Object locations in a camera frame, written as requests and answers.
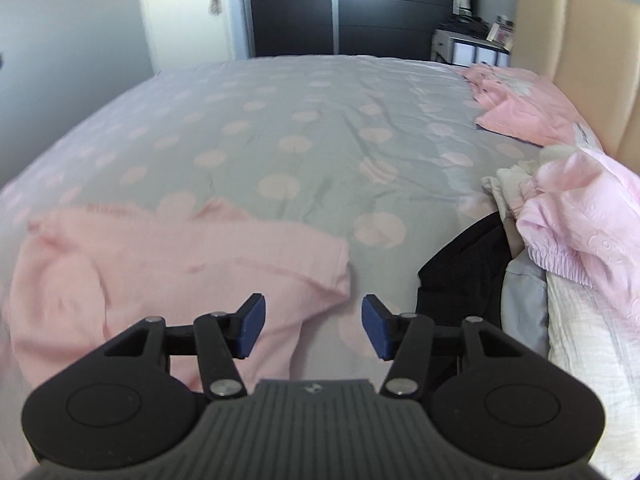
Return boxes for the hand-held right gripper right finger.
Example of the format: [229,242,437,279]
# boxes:
[362,293,523,402]

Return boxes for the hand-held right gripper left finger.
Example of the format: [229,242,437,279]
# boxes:
[102,292,267,402]

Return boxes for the plain pink shirt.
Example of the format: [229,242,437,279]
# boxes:
[0,198,354,468]

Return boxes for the pink embroidered lace garment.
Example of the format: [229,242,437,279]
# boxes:
[515,149,640,311]

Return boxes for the black garment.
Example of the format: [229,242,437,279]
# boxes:
[417,210,517,387]

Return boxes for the light grey cloth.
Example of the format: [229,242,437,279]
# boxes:
[500,250,551,362]

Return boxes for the cream crumpled garment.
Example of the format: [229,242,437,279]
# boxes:
[481,145,573,223]

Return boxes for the polka dot bed blanket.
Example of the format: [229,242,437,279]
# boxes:
[0,55,606,391]

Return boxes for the white textured cloth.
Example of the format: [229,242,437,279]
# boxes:
[545,270,640,480]

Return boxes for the pink garment near headboard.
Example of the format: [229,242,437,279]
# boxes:
[460,62,603,150]

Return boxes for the grey white nightstand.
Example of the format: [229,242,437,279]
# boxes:
[431,27,512,68]

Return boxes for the white room door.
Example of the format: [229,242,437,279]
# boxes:
[134,0,251,75]

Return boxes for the black bag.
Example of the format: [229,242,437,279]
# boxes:
[440,12,492,36]

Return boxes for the dark sliding door wardrobe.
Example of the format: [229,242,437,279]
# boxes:
[240,0,472,59]

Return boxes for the beige padded headboard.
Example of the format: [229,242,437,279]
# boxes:
[510,0,640,173]

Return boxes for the photo frame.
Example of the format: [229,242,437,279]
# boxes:
[487,21,514,47]

